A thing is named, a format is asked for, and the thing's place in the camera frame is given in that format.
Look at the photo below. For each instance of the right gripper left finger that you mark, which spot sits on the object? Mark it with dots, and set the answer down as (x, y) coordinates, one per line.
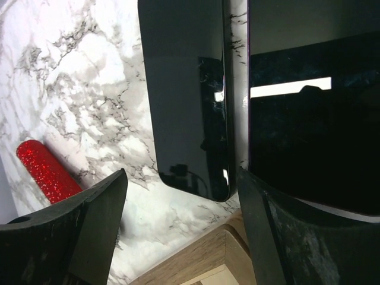
(70, 242)

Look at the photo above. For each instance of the purple case phone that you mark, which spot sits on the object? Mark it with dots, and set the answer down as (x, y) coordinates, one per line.
(314, 106)

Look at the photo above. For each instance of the red toy microphone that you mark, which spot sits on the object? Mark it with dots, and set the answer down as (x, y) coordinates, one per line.
(49, 174)

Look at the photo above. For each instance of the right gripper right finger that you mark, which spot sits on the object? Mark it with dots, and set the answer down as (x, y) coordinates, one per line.
(292, 242)

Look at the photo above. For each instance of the wooden chessboard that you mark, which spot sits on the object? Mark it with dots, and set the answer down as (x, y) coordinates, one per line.
(219, 257)

